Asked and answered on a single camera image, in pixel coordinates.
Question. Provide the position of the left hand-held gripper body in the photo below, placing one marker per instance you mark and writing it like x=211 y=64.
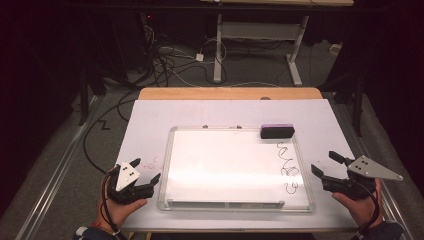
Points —
x=127 y=176

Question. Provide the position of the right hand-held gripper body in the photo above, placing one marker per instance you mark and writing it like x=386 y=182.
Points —
x=366 y=170

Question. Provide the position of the purple and black board eraser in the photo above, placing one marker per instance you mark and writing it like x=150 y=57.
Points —
x=277 y=131

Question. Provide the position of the person's left hand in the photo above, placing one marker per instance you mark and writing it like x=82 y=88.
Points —
x=115 y=211

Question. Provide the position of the person's right hand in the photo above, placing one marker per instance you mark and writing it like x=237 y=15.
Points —
x=361 y=210

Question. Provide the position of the white framed whiteboard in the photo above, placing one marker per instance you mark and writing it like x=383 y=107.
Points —
x=226 y=166

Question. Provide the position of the large white sheet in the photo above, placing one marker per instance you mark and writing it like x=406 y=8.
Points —
x=200 y=113

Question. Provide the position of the white power strip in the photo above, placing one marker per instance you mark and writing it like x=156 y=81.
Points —
x=335 y=48

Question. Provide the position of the wooden table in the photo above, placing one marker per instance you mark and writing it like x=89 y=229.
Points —
x=226 y=93

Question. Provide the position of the white power adapter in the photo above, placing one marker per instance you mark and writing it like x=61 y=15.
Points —
x=199 y=57

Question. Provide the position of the metal floor rail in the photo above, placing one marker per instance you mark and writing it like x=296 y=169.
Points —
x=56 y=173
x=395 y=206

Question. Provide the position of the white metal desk frame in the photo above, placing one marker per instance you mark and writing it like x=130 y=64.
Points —
x=260 y=30

